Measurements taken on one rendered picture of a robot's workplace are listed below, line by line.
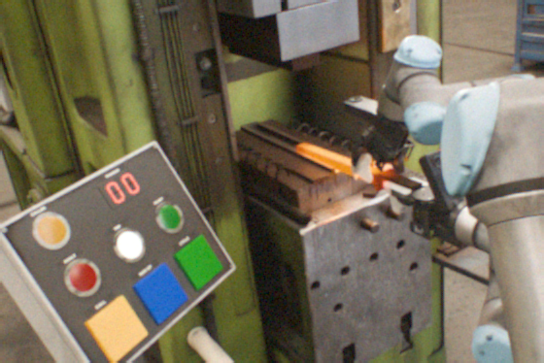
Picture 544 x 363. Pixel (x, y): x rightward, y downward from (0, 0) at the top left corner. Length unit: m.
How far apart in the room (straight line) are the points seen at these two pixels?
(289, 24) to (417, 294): 0.79
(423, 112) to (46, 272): 0.63
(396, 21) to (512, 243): 1.03
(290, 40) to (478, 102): 0.67
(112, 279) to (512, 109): 0.65
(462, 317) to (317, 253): 1.28
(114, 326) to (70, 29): 0.86
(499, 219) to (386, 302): 0.97
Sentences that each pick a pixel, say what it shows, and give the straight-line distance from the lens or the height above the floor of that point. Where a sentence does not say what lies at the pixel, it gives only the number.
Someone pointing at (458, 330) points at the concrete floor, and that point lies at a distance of 2.55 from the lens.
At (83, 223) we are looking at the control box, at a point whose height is 1.15.
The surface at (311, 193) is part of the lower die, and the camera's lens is 1.42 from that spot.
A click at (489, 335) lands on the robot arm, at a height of 0.94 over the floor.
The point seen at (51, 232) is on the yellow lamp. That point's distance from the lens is 1.01.
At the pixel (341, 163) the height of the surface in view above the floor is 1.02.
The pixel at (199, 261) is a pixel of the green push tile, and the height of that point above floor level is 1.01.
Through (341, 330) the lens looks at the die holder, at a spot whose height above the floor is 0.61.
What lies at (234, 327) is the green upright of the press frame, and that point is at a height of 0.59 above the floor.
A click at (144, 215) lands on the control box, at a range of 1.10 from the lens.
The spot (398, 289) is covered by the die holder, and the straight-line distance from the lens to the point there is 1.65.
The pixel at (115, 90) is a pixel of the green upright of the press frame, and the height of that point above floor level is 1.26.
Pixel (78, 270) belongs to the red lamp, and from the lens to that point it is 1.01.
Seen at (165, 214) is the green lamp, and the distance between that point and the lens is 1.12.
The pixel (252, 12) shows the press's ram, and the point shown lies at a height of 1.38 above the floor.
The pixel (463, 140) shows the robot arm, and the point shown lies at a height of 1.34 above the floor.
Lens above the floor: 1.59
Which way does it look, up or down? 25 degrees down
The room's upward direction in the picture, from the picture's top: 7 degrees counter-clockwise
